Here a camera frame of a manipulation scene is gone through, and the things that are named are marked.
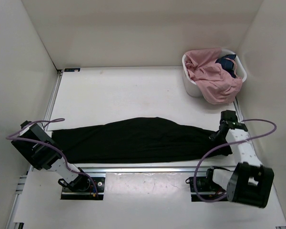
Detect black trousers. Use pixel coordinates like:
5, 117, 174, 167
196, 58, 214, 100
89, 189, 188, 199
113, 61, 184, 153
51, 117, 226, 164

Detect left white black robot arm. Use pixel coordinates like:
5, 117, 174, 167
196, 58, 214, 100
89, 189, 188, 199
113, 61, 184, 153
7, 120, 94, 192

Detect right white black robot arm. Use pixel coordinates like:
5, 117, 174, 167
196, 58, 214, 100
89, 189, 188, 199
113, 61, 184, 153
204, 110, 274, 208

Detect pink garment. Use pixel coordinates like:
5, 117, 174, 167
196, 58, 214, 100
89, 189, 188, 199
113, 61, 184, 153
185, 48, 243, 104

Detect white laundry basket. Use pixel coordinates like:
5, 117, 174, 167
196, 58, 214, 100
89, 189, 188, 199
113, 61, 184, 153
182, 48, 247, 97

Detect navy blue garment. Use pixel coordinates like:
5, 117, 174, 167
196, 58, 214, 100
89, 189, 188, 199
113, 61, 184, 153
216, 54, 237, 78

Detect white front cover board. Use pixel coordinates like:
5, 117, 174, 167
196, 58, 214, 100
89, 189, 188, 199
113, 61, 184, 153
15, 171, 286, 229

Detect blue label sticker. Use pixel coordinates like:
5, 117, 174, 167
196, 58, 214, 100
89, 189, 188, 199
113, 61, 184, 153
64, 68, 81, 72

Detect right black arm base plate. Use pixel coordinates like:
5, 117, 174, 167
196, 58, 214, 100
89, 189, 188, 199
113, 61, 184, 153
185, 177, 225, 202

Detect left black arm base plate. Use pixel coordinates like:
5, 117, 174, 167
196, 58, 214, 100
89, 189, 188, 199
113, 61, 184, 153
58, 175, 105, 200

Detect aluminium rail frame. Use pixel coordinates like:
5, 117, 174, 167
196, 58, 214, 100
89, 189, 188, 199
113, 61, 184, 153
4, 69, 286, 229

